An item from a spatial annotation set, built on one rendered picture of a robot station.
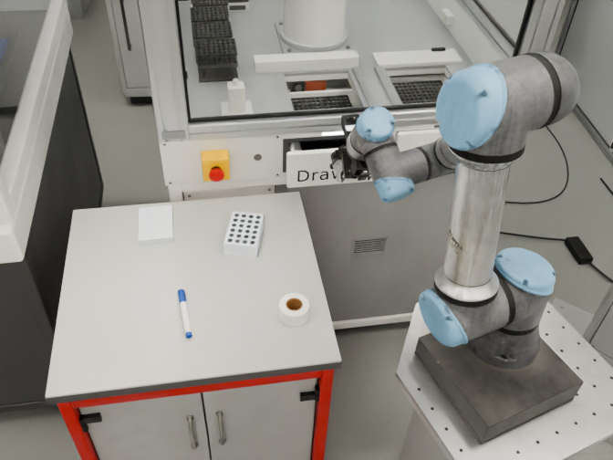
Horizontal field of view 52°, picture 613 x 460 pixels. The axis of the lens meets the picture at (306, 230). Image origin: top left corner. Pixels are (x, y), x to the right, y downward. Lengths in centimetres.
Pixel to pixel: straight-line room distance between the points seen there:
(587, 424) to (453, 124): 74
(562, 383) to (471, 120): 65
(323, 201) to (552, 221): 148
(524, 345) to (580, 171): 219
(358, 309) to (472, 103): 144
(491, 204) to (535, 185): 223
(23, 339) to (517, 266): 137
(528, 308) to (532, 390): 19
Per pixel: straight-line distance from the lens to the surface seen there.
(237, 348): 140
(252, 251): 157
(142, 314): 149
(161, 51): 153
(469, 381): 133
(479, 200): 103
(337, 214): 191
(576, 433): 142
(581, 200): 327
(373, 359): 234
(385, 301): 227
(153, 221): 168
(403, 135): 174
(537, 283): 123
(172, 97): 159
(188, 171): 172
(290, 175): 167
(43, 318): 189
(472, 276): 112
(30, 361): 206
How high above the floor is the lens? 190
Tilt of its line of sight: 43 degrees down
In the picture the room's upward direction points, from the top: 3 degrees clockwise
